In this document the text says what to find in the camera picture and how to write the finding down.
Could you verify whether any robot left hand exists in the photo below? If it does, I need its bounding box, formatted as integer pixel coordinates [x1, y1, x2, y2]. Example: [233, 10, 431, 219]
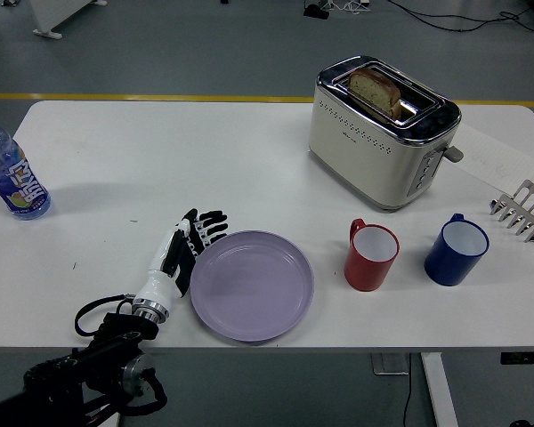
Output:
[133, 207, 230, 312]

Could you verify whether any purple round plate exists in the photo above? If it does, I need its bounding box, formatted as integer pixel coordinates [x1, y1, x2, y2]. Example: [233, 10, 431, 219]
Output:
[189, 229, 315, 343]

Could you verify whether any black table control panel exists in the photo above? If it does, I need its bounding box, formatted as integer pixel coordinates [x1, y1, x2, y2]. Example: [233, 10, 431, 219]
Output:
[499, 351, 534, 366]

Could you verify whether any white table leg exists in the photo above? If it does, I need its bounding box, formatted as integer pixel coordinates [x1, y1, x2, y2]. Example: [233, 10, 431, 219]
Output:
[420, 353, 459, 427]

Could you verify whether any grey box under table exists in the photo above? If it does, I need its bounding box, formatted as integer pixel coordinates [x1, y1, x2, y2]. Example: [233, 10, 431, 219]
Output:
[370, 353, 410, 376]

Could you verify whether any blue plastic drink bottle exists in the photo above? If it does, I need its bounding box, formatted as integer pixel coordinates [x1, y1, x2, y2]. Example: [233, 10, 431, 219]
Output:
[0, 110, 53, 222]

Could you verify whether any blue mug white inside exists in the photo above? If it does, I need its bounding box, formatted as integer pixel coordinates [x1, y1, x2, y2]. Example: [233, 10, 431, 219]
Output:
[423, 213, 490, 287]

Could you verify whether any red mug white inside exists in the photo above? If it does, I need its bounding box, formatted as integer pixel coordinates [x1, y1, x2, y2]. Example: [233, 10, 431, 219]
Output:
[343, 217, 401, 293]

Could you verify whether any silver metal toast rack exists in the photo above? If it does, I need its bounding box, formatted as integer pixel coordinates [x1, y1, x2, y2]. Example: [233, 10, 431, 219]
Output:
[489, 179, 534, 245]

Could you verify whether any cream and chrome toaster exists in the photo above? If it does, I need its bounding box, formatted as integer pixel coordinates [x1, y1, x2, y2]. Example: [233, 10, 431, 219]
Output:
[306, 55, 465, 213]

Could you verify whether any white paper sheet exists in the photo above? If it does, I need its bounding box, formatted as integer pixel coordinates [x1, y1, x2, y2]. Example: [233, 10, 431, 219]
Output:
[449, 122, 534, 189]

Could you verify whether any brown bread slice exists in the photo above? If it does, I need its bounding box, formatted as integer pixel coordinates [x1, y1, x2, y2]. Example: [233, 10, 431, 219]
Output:
[347, 67, 402, 120]

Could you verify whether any white furniture foot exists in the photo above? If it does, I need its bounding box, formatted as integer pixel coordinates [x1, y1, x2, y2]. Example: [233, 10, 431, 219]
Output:
[29, 0, 109, 39]

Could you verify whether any black cable under table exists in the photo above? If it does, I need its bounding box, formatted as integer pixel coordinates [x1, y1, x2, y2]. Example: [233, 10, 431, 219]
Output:
[401, 375, 414, 427]

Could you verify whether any white wire stand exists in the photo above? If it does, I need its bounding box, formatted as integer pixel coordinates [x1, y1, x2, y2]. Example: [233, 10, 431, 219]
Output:
[328, 0, 371, 13]

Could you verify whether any black floor cable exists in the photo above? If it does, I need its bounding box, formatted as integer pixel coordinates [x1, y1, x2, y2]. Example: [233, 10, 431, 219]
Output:
[384, 0, 534, 34]

